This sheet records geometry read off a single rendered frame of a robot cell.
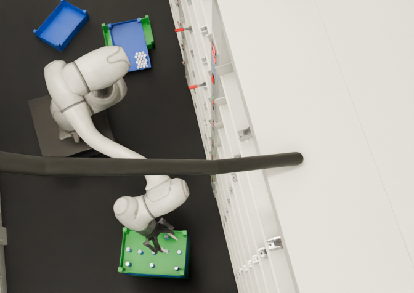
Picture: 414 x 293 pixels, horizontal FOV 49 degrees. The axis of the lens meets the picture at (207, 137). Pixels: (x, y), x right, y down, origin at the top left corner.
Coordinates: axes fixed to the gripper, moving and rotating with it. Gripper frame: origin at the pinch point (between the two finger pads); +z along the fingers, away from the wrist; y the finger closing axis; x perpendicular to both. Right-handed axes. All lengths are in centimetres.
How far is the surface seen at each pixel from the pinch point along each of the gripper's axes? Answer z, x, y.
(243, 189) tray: -64, 53, -19
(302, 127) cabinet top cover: -102, 77, -25
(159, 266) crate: 14.1, -6.2, 10.2
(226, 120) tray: -71, 39, -34
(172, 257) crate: 15.4, -3.3, 3.5
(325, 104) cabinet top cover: -101, 78, -32
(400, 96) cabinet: -96, 89, -41
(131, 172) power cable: -125, 70, 2
